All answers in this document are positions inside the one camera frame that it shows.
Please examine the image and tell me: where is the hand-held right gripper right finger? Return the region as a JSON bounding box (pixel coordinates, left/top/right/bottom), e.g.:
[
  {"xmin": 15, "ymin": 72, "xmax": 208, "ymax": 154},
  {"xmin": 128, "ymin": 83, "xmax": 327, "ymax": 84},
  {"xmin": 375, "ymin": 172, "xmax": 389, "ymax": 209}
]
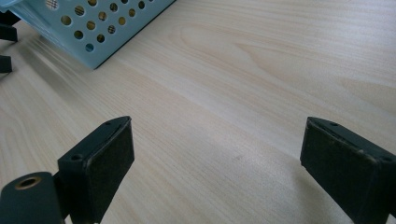
[{"xmin": 299, "ymin": 116, "xmax": 396, "ymax": 224}]

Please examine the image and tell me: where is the orange plaid cloth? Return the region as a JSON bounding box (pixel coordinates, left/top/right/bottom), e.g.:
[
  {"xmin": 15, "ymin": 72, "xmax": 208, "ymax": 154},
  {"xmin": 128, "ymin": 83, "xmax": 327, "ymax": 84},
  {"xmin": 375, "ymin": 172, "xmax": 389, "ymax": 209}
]
[{"xmin": 46, "ymin": 0, "xmax": 147, "ymax": 45}]

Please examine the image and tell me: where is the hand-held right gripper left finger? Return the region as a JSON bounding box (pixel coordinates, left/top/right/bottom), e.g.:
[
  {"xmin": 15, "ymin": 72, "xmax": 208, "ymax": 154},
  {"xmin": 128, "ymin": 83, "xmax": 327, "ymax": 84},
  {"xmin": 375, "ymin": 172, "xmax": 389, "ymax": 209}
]
[{"xmin": 57, "ymin": 115, "xmax": 135, "ymax": 224}]

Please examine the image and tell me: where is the light blue plastic basket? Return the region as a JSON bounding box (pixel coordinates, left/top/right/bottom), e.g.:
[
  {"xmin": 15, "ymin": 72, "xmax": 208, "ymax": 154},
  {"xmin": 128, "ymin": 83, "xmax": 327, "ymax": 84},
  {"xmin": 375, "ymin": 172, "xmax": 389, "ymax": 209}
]
[{"xmin": 0, "ymin": 0, "xmax": 177, "ymax": 70}]

